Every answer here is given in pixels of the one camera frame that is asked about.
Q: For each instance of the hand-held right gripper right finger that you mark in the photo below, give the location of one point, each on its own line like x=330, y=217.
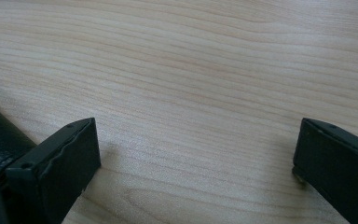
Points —
x=338, y=168

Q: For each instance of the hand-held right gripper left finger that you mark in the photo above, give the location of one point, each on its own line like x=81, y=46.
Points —
x=65, y=161

